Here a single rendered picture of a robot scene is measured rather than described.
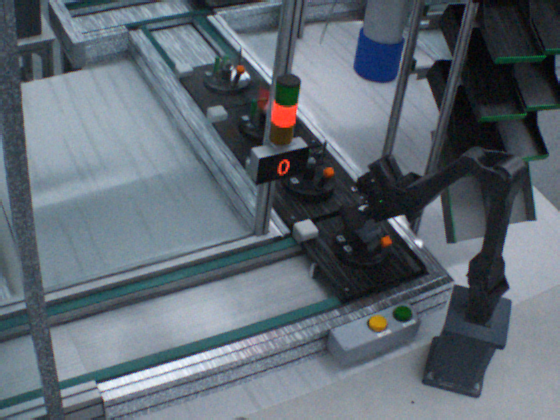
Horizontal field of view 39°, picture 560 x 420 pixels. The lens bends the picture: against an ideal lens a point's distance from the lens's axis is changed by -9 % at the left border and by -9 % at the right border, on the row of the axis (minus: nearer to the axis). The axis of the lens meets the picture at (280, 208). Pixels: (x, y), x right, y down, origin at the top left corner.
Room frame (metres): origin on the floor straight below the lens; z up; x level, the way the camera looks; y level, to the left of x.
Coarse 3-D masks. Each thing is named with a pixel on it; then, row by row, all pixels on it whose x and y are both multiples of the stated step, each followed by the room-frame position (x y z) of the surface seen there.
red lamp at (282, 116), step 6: (276, 108) 1.43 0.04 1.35; (282, 108) 1.42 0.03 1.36; (288, 108) 1.42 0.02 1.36; (294, 108) 1.43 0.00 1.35; (276, 114) 1.43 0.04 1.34; (282, 114) 1.42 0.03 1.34; (288, 114) 1.42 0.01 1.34; (294, 114) 1.43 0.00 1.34; (276, 120) 1.43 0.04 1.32; (282, 120) 1.42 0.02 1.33; (288, 120) 1.42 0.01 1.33; (294, 120) 1.44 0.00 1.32; (282, 126) 1.42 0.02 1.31
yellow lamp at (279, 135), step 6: (276, 126) 1.42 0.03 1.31; (288, 126) 1.43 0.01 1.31; (270, 132) 1.44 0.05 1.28; (276, 132) 1.42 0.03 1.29; (282, 132) 1.42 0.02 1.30; (288, 132) 1.43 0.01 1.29; (270, 138) 1.43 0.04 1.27; (276, 138) 1.42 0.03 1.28; (282, 138) 1.42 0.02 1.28; (288, 138) 1.43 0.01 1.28; (276, 144) 1.42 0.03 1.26; (282, 144) 1.42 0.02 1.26
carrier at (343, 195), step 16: (320, 160) 1.76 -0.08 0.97; (336, 160) 1.77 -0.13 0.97; (304, 176) 1.66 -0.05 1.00; (320, 176) 1.67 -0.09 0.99; (336, 176) 1.71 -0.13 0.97; (288, 192) 1.61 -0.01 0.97; (304, 192) 1.60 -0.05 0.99; (320, 192) 1.61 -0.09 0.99; (336, 192) 1.64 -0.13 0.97; (288, 208) 1.56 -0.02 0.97; (304, 208) 1.57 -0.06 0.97; (320, 208) 1.58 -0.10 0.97; (336, 208) 1.58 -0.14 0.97; (288, 224) 1.50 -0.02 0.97
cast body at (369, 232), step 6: (366, 216) 1.44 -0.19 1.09; (366, 222) 1.43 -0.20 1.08; (372, 222) 1.44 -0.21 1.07; (378, 222) 1.45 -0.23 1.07; (366, 228) 1.43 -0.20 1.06; (372, 228) 1.44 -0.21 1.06; (378, 228) 1.44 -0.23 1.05; (360, 234) 1.43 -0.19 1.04; (366, 234) 1.42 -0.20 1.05; (372, 234) 1.43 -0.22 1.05; (366, 240) 1.42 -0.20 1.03
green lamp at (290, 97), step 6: (276, 84) 1.44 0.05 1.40; (300, 84) 1.44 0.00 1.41; (276, 90) 1.43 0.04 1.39; (282, 90) 1.42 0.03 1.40; (288, 90) 1.42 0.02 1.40; (294, 90) 1.43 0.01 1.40; (276, 96) 1.43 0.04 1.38; (282, 96) 1.42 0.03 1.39; (288, 96) 1.42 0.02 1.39; (294, 96) 1.43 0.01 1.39; (276, 102) 1.43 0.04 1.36; (282, 102) 1.42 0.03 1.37; (288, 102) 1.42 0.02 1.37; (294, 102) 1.43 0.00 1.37
